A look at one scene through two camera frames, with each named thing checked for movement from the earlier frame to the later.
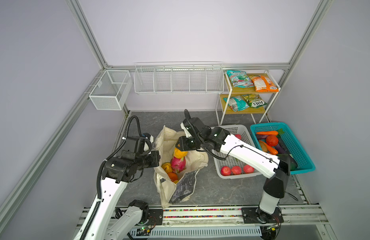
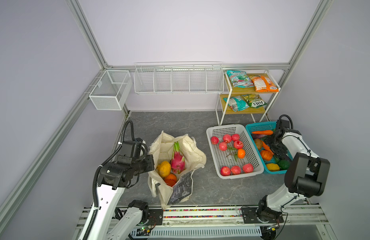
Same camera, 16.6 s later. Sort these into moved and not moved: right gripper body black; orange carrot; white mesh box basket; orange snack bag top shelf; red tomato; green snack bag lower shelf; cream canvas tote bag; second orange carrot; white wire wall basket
Moved: cream canvas tote bag; right gripper body black; red tomato
Not moved: orange snack bag top shelf; second orange carrot; white wire wall basket; green snack bag lower shelf; orange carrot; white mesh box basket
